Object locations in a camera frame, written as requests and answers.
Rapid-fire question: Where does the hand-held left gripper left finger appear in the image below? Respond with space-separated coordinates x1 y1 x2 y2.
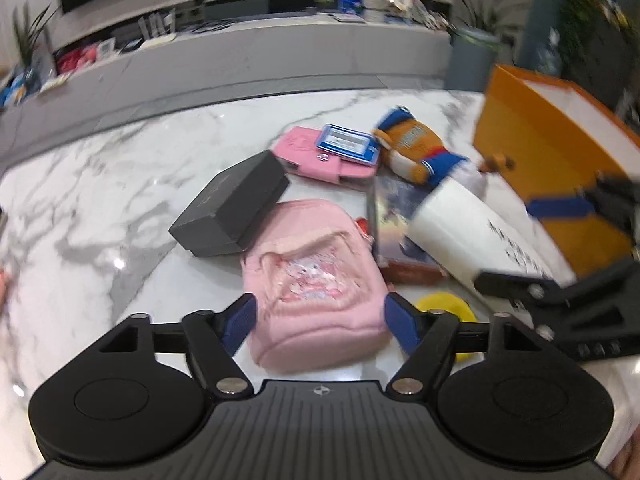
95 292 258 400

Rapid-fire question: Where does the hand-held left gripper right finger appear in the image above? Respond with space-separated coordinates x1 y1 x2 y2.
384 292 548 402

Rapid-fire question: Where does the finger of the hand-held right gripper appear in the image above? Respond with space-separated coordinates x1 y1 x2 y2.
527 172 640 241
472 255 640 337

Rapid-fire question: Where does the white tall cup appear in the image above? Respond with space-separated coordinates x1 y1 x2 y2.
410 180 566 293

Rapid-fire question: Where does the pink fabric pouch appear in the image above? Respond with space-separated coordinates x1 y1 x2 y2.
240 199 391 373

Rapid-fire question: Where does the orange cardboard box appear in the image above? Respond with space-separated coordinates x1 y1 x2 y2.
472 64 640 281

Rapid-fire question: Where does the blue picture-printed box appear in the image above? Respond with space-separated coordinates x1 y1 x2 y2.
367 177 448 281

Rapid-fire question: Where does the yellow round object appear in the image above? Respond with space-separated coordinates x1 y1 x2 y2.
415 292 478 363

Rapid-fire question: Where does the black rectangular box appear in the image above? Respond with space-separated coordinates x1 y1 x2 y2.
168 150 291 258

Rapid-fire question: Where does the orange plush bear toy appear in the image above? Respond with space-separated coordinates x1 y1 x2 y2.
372 105 516 196

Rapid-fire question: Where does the grey round trash bin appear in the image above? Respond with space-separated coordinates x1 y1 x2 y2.
444 27 503 92

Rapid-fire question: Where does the pink wallet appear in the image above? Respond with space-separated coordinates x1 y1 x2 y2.
272 126 378 183

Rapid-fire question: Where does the blue card holder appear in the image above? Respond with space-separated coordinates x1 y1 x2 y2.
314 124 378 167

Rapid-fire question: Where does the tall-leaved green plant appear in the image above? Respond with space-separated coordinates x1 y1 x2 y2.
447 0 526 36

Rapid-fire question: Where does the white router with antennas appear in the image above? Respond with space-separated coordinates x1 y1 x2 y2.
137 12 176 41

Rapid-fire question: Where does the red gift box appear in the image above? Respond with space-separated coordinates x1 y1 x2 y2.
56 45 98 73

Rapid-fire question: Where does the green potted plant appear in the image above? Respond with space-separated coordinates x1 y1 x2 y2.
10 2 61 68

